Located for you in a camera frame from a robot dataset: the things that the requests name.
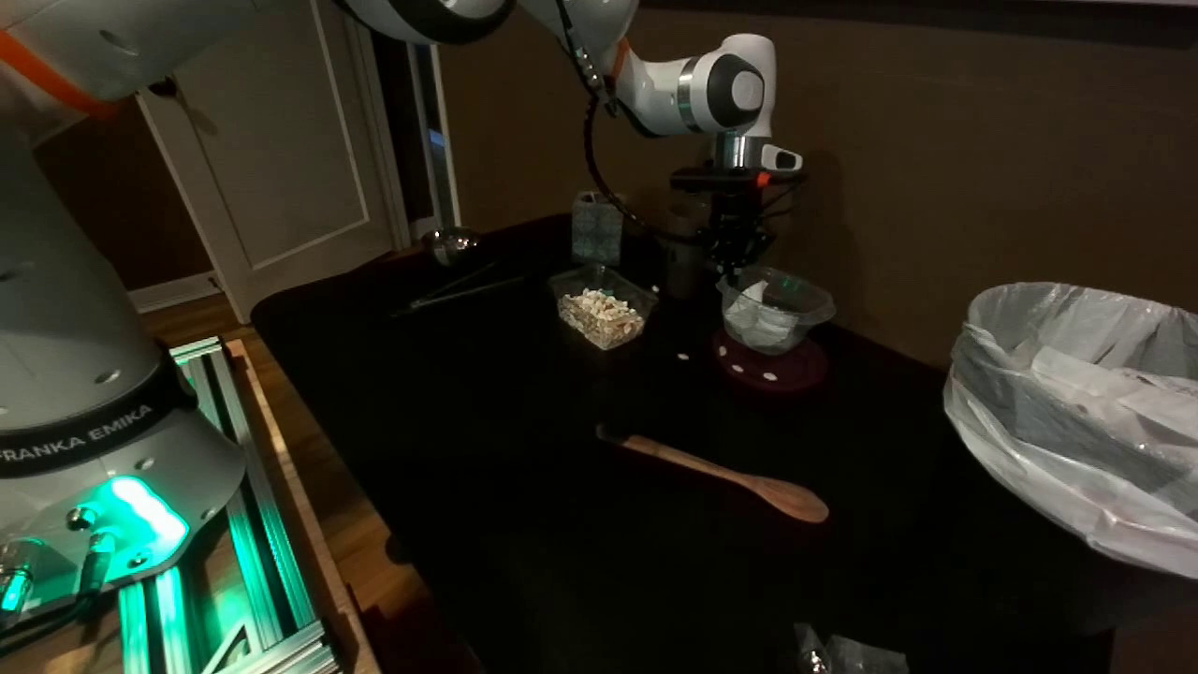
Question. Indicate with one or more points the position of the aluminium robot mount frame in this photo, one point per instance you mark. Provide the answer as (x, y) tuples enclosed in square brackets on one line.
[(264, 578)]

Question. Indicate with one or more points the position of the trash bin with white bag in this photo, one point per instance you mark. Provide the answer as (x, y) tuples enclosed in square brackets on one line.
[(1072, 412)]

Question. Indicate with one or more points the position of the clear container with white snacks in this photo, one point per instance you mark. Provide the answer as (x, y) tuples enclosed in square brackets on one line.
[(601, 311)]

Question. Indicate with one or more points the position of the wooden side board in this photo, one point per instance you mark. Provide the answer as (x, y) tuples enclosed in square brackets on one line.
[(312, 536)]

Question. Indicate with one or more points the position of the white panel door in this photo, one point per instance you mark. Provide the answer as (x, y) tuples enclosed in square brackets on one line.
[(274, 161)]

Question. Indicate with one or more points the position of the wooden spoon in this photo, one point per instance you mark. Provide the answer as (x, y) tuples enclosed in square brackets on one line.
[(750, 481)]

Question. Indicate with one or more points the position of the metal tongs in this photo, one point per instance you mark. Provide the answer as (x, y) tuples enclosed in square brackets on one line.
[(461, 292)]

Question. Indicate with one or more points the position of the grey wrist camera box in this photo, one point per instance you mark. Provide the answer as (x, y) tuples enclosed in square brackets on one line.
[(778, 159)]

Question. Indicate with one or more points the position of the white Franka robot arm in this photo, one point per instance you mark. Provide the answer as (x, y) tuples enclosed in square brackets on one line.
[(697, 86)]

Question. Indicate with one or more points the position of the clear plastic lunchbox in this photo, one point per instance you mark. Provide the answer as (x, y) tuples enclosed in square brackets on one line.
[(806, 305)]

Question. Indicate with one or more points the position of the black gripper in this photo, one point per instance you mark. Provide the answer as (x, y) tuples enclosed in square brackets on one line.
[(735, 212)]

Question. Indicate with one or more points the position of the crumpled white tissue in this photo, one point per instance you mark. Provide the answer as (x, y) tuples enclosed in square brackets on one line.
[(761, 325)]

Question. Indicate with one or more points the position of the crumpled clear plastic wrap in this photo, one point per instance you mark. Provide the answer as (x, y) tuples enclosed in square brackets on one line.
[(846, 652)]

